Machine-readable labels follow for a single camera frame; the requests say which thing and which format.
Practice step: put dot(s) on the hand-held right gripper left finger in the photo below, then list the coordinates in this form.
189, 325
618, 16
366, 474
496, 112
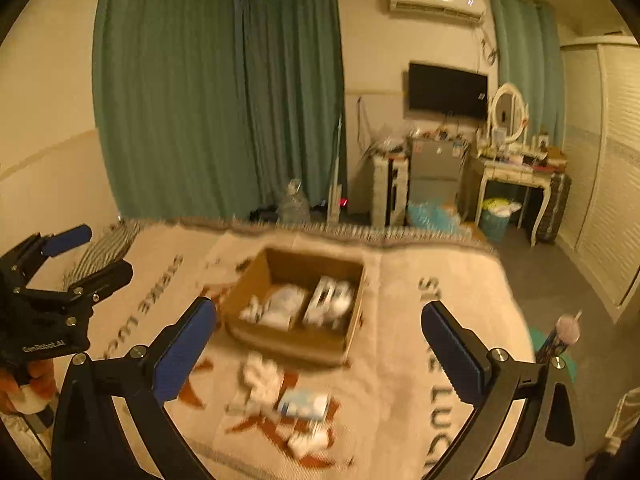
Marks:
187, 350

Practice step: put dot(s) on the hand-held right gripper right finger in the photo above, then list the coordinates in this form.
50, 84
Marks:
450, 355

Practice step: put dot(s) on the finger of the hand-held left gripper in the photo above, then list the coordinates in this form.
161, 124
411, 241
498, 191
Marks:
107, 277
67, 240

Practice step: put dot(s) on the white soft cloth bundle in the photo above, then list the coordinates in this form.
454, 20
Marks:
262, 375

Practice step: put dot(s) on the brown cardboard box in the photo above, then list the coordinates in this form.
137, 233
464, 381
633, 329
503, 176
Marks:
295, 345

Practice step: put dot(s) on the blue and white tissue pack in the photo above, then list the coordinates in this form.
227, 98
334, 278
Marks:
305, 405

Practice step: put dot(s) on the small white soft packet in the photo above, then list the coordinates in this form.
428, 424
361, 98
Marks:
307, 442

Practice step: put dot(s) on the white plastic-wrapped soft pack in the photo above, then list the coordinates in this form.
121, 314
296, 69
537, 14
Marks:
280, 305

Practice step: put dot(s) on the white patterned soft pack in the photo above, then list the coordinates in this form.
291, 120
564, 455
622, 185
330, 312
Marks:
330, 302

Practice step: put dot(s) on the person's left hand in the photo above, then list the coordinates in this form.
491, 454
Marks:
40, 377

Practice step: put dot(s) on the grey striped cloth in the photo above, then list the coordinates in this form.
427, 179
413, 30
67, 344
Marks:
102, 250

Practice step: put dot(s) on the beige printed blanket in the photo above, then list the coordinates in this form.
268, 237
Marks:
400, 310

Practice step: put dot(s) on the teal floor mat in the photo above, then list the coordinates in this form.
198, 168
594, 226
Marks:
537, 340

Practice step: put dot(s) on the pink cup with straw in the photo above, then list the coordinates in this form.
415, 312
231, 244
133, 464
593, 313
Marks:
565, 332

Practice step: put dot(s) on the teal waste basket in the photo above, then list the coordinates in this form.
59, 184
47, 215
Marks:
497, 225

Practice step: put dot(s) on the blue plastic bag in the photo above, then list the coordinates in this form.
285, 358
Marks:
432, 216

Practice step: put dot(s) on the white small cabinet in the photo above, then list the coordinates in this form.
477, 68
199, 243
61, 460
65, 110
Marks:
390, 190

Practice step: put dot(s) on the grey mini fridge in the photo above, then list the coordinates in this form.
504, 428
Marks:
435, 175

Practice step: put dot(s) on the dark ribbed suitcase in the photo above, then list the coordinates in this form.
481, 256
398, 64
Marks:
555, 207

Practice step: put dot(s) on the wide green curtain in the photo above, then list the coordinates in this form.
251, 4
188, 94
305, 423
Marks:
170, 90

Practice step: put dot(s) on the clear plastic bag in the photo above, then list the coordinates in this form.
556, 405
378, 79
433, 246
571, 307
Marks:
294, 202

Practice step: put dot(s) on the white dressing table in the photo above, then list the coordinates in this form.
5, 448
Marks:
510, 175

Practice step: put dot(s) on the white stick vacuum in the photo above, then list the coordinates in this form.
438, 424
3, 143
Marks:
335, 190

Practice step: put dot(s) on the white slatted wardrobe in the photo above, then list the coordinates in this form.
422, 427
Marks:
610, 170

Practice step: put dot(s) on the white oval vanity mirror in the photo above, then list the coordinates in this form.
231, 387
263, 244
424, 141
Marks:
507, 110

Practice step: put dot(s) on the narrow green curtain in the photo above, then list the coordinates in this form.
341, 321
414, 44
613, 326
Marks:
295, 90

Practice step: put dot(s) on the light green curtain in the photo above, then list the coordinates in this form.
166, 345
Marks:
525, 60

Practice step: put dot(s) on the white air conditioner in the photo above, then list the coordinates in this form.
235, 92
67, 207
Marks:
432, 4

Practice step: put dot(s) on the black wall television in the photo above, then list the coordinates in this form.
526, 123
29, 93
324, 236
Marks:
447, 91

